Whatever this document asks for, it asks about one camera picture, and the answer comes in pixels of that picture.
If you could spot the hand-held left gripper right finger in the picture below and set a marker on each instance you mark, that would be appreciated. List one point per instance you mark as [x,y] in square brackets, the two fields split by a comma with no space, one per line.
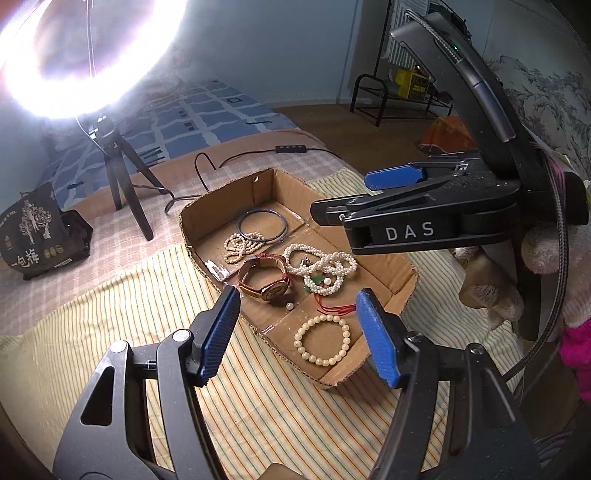
[378,337]

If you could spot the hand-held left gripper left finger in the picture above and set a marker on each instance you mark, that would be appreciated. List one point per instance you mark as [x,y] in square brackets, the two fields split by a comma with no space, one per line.
[217,337]

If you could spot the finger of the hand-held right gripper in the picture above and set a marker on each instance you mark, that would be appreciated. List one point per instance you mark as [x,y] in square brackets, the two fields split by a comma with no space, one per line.
[351,207]
[397,177]

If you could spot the shallow cardboard box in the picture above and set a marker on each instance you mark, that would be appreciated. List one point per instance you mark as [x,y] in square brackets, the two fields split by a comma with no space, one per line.
[286,194]

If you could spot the silver hair clip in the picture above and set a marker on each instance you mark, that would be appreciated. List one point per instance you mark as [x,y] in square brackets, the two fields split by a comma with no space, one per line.
[217,270]

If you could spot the dark thin bangle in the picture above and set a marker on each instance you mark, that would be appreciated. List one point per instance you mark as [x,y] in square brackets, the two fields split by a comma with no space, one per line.
[239,225]

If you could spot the person's right hand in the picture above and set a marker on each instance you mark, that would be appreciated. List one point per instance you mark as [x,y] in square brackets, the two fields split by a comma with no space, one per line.
[579,267]

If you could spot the striped cloth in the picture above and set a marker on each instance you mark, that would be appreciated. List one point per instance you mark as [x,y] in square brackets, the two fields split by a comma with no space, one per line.
[138,314]

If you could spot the black shoe rack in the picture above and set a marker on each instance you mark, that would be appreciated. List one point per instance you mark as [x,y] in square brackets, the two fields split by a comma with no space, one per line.
[369,92]

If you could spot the yellow crate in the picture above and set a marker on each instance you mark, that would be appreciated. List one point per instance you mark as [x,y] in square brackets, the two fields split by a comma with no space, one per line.
[411,83]

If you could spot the pink checked bed sheet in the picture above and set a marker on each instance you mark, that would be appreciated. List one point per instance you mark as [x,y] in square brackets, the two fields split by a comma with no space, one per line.
[115,277]

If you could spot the white slatted rack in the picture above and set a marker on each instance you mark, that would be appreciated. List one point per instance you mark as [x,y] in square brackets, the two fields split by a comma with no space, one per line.
[406,32]

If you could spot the black tripod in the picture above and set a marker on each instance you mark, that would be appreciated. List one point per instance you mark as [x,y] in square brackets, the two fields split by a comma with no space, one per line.
[121,175]

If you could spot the black bag with gold print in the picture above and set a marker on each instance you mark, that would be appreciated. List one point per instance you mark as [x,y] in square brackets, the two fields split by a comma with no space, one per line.
[46,230]

